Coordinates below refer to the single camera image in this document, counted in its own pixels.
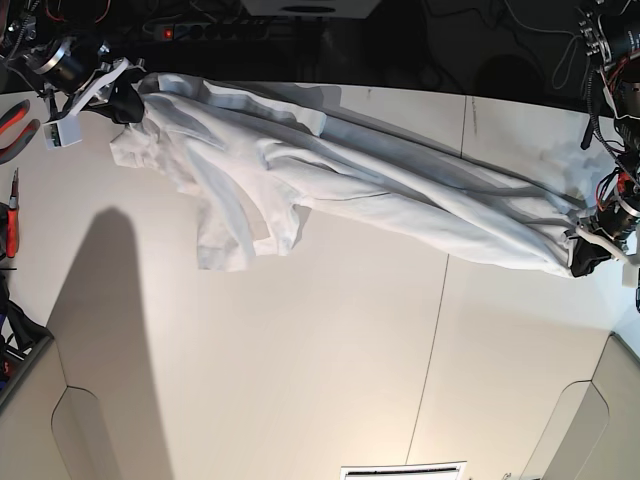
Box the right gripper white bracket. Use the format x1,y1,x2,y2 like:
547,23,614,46
42,54,147,125

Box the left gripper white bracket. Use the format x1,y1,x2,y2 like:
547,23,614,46
568,222,639,278

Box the white t-shirt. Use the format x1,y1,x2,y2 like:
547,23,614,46
110,74,581,277

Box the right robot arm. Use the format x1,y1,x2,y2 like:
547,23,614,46
1,1,610,278

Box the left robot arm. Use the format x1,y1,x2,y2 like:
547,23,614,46
570,1,639,277

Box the white vent panel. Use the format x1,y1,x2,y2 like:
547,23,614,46
340,461,467,480

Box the dark bag at edge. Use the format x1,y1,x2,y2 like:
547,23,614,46
1,272,54,394

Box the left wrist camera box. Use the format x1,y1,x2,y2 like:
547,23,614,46
622,263,640,289

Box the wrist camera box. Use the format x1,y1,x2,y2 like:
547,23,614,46
42,115,82,150
622,263,640,289

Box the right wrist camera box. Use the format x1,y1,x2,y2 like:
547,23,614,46
42,115,82,150

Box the red handled pliers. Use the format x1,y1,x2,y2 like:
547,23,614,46
0,98,41,166

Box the red handled screwdriver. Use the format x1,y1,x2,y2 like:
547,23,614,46
6,169,20,258

